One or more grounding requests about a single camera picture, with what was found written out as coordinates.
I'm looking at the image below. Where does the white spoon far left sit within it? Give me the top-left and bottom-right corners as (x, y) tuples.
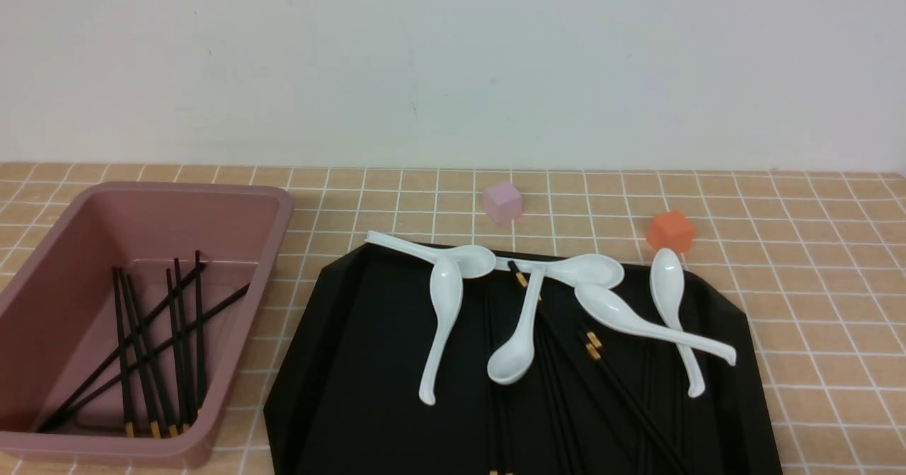
(366, 231), (496, 279)

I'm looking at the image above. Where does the white spoon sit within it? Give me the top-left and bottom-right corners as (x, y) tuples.
(366, 231), (496, 279)
(650, 247), (706, 399)

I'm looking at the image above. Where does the pink cube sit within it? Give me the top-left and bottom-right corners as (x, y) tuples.
(482, 181), (524, 224)

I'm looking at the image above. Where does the white spoon vertical left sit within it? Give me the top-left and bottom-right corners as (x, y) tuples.
(418, 256), (464, 406)

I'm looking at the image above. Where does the white spoon vertical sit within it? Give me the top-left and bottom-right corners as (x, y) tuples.
(486, 265), (546, 385)
(418, 256), (464, 406)

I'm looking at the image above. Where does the black chopstick gold band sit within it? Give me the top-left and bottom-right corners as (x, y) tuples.
(583, 339), (676, 474)
(508, 263), (588, 474)
(583, 329), (692, 474)

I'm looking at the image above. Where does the black tray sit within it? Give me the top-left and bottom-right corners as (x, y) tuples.
(263, 245), (783, 474)

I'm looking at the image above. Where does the white spoon centre horizontal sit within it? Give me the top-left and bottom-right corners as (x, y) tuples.
(494, 253), (625, 289)

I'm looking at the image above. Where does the white spoon centre vertical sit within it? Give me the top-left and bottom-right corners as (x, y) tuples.
(486, 265), (546, 385)

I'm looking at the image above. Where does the white spoon diagonal right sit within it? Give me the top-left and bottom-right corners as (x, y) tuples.
(575, 284), (737, 366)

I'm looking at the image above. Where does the black chopstick in bin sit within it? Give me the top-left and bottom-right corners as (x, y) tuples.
(39, 284), (251, 433)
(173, 258), (195, 432)
(117, 268), (161, 439)
(195, 250), (207, 415)
(37, 262), (207, 432)
(166, 268), (185, 436)
(111, 266), (134, 437)

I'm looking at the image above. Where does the orange cube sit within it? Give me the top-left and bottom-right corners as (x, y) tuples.
(645, 210), (696, 253)

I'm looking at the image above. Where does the white spoon far right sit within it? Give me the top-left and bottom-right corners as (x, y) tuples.
(650, 247), (706, 399)

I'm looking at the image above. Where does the pink plastic bin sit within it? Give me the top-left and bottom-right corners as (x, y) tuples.
(1, 182), (292, 469)

